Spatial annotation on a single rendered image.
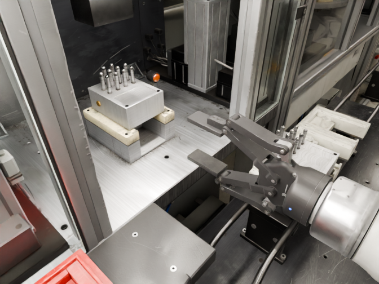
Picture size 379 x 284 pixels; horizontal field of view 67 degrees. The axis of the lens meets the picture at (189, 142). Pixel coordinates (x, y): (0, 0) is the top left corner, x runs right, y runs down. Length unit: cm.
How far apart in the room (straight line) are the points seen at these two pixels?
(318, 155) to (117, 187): 40
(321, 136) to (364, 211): 42
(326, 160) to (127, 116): 40
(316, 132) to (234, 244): 34
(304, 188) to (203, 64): 47
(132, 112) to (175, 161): 13
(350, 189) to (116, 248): 33
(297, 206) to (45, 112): 31
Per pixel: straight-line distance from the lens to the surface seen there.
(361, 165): 108
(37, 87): 31
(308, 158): 62
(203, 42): 76
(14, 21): 29
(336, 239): 40
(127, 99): 58
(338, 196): 39
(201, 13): 74
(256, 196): 49
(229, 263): 72
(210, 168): 50
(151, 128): 66
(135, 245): 47
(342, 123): 87
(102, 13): 55
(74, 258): 41
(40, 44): 30
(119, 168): 59
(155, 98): 59
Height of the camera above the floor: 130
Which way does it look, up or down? 38 degrees down
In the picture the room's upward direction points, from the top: straight up
